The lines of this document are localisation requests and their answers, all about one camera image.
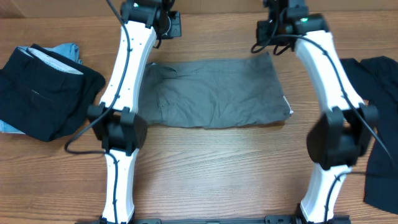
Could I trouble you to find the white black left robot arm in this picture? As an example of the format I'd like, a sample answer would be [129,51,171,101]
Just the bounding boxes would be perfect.
[87,0,181,223]

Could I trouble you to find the light blue jeans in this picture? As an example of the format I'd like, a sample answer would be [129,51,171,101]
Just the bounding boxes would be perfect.
[1,43,83,134]

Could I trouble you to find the folded black shorts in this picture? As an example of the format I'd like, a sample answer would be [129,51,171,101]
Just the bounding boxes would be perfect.
[1,44,105,141]

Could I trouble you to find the dark teal t-shirt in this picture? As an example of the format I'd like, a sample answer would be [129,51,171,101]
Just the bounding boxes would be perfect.
[341,56,397,214]

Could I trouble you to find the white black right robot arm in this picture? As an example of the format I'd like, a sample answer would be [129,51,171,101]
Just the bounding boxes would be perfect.
[251,0,377,223]

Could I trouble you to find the grey shorts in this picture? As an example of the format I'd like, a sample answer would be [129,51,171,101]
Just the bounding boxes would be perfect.
[138,53,293,129]

